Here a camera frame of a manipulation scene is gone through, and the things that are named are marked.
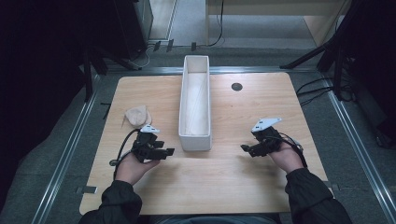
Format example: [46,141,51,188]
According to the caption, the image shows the black tripod stand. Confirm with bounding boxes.
[278,0,367,102]

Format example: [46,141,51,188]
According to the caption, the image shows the beige crumpled cloth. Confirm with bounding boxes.
[120,105,153,129]

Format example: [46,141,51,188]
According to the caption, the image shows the long white rectangular box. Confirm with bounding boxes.
[177,54,213,152]

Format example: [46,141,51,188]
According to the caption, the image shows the white floor cable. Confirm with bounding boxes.
[132,43,158,69]

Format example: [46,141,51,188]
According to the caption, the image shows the black floor cables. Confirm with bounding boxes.
[294,76,358,107]

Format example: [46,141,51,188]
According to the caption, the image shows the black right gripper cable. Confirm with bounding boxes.
[278,132,308,169]

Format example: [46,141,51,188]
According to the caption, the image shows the black hanging cable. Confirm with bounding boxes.
[206,0,226,49]

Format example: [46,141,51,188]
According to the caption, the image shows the person's right hand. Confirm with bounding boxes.
[268,140,305,175]

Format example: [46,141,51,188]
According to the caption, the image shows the grey metal bracket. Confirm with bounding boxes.
[75,185,99,195]

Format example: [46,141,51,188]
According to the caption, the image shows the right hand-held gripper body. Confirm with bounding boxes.
[248,117,285,158]

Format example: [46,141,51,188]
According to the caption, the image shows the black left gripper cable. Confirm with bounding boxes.
[112,128,142,181]

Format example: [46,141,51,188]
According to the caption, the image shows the black metal stand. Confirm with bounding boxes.
[81,45,143,103]

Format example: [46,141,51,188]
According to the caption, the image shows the person's left hand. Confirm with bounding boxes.
[115,150,161,187]

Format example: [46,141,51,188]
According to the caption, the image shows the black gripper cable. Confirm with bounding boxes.
[112,128,142,181]
[278,132,308,169]

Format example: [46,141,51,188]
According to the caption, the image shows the metal floor rail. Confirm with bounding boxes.
[320,73,396,224]
[30,74,102,224]

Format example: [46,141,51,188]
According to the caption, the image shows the dark cabinet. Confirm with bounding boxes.
[113,0,154,62]

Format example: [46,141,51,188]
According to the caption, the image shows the light wooden furniture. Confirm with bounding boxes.
[205,0,354,49]

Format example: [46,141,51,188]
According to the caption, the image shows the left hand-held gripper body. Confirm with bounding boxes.
[132,123,163,163]

